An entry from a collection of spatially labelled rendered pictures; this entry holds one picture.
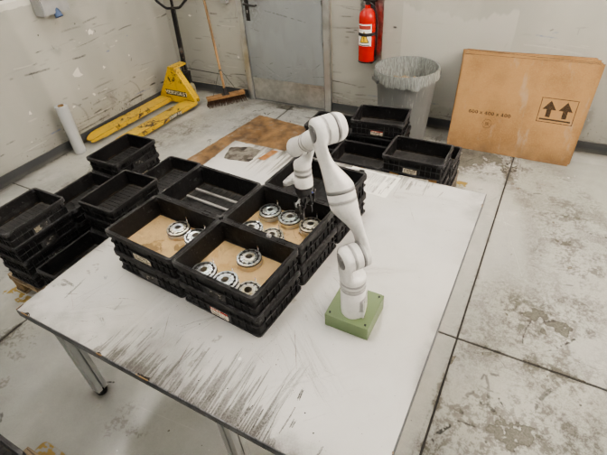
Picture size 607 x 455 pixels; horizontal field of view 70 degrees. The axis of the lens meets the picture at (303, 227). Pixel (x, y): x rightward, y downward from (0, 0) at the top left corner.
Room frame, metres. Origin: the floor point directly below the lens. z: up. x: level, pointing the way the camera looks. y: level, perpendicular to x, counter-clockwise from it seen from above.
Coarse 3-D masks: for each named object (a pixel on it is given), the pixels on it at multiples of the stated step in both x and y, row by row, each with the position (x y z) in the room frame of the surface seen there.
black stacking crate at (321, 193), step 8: (288, 168) 1.87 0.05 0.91; (312, 168) 1.90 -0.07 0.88; (320, 168) 1.87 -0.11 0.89; (280, 176) 1.81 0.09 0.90; (320, 176) 1.87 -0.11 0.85; (352, 176) 1.76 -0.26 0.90; (360, 176) 1.74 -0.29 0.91; (280, 184) 1.80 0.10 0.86; (320, 184) 1.82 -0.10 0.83; (320, 192) 1.75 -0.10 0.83; (360, 192) 1.70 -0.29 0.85; (336, 224) 1.50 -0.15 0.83
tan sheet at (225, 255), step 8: (216, 248) 1.39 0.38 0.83; (224, 248) 1.39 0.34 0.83; (232, 248) 1.39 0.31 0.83; (240, 248) 1.38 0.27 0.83; (208, 256) 1.35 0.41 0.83; (216, 256) 1.34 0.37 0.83; (224, 256) 1.34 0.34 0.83; (232, 256) 1.33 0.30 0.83; (264, 256) 1.32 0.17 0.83; (216, 264) 1.30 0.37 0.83; (224, 264) 1.29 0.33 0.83; (232, 264) 1.29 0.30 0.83; (264, 264) 1.28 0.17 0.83; (272, 264) 1.27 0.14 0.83; (280, 264) 1.27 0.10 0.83; (240, 272) 1.24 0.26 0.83; (248, 272) 1.24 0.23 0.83; (256, 272) 1.23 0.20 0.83; (264, 272) 1.23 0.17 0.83; (272, 272) 1.23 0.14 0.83; (240, 280) 1.19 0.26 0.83; (248, 280) 1.19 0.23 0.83; (264, 280) 1.18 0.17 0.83
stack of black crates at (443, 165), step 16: (400, 144) 2.69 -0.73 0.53; (416, 144) 2.63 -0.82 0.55; (432, 144) 2.58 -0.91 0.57; (448, 144) 2.52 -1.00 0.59; (384, 160) 2.47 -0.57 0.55; (400, 160) 2.40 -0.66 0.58; (416, 160) 2.53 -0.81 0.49; (432, 160) 2.52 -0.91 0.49; (448, 160) 2.43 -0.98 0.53; (416, 176) 2.34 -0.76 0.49; (432, 176) 2.30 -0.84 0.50; (448, 176) 2.48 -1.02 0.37
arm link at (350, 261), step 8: (344, 248) 1.04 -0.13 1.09; (352, 248) 1.03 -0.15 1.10; (344, 256) 1.01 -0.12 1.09; (352, 256) 1.01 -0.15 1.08; (360, 256) 1.01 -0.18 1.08; (344, 264) 1.00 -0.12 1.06; (352, 264) 0.99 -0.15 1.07; (360, 264) 1.00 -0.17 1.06; (344, 272) 1.00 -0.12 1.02; (352, 272) 0.99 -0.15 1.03; (360, 272) 1.05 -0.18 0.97; (344, 280) 1.01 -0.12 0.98; (352, 280) 0.99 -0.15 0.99; (360, 280) 1.01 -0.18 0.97; (352, 288) 1.00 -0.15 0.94
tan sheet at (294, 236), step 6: (258, 210) 1.64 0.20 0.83; (282, 210) 1.63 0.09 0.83; (252, 216) 1.60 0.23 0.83; (258, 216) 1.60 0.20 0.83; (264, 222) 1.55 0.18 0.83; (270, 222) 1.54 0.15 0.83; (276, 222) 1.54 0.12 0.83; (264, 228) 1.50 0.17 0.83; (282, 228) 1.49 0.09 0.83; (294, 228) 1.48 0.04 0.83; (288, 234) 1.45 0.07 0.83; (294, 234) 1.45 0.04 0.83; (300, 234) 1.44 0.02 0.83; (288, 240) 1.41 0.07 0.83; (294, 240) 1.41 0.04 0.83; (300, 240) 1.40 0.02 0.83
